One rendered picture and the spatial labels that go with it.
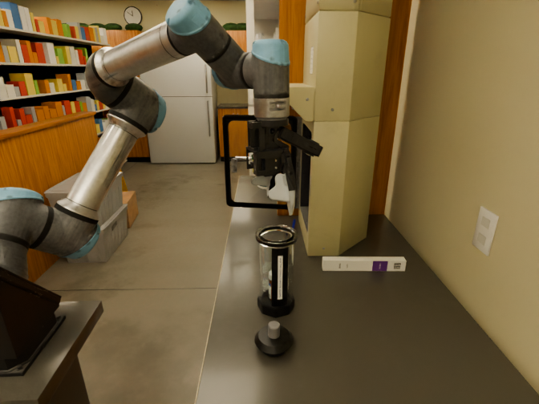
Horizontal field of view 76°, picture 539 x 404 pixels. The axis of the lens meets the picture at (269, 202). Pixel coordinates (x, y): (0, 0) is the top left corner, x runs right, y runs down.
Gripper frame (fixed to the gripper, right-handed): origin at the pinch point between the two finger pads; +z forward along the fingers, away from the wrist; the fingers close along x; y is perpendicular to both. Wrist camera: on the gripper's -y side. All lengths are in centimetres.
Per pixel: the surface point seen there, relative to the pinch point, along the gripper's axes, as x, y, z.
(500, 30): 3, -58, -38
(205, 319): -122, 4, 124
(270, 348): 12.9, 8.4, 29.0
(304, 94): -25.9, -18.5, -23.3
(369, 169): -29, -46, 4
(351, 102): -21.3, -32.1, -20.6
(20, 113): -332, 131, 1
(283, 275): 0.5, -0.2, 19.2
